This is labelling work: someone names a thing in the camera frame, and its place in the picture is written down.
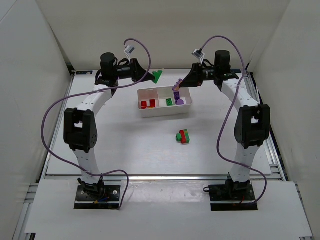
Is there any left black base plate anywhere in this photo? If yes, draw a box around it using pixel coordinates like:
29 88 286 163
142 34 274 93
73 184 121 210

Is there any green red lego stack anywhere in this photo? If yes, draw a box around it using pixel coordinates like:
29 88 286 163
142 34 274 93
175 129 190 144

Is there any green purple round lego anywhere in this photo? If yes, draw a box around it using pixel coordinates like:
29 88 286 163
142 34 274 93
172 79 183 92

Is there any red green watermelon lego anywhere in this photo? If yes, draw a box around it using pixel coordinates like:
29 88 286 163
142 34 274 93
141 101 148 109

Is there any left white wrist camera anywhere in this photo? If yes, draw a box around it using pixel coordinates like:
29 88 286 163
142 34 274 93
124 45 135 61

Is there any green lego plate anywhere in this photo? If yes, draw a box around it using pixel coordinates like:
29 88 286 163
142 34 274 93
165 98 174 107

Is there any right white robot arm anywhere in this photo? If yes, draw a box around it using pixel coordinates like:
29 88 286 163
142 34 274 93
172 50 271 201

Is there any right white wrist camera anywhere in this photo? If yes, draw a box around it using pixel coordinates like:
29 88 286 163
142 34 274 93
192 48 205 64

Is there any purple cable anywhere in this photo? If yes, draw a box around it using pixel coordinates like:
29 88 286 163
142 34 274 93
200 35 268 204
40 38 152 210

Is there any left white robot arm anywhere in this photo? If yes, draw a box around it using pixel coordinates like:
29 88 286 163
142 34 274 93
63 52 158 200

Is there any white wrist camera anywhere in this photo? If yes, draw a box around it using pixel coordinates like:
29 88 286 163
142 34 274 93
124 45 135 61
192 48 205 64

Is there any green curved lego brick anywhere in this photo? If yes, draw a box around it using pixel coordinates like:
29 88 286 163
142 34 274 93
152 70 163 84

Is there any white divided plastic container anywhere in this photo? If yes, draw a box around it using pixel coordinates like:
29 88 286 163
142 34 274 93
137 86 193 118

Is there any purple rounded lego brick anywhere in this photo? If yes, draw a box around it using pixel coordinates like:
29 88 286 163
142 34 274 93
176 99 185 106

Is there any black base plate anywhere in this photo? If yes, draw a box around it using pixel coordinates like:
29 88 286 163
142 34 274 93
203 184 258 212
73 184 121 210

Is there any purple lego plate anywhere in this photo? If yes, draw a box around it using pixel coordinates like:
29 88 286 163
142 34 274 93
173 91 180 101

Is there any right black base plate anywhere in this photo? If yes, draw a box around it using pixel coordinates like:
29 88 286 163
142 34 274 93
203 184 258 212

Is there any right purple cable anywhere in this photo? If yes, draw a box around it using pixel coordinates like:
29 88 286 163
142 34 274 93
200 35 268 204

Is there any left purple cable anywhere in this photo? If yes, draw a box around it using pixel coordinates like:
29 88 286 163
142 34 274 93
40 38 152 210

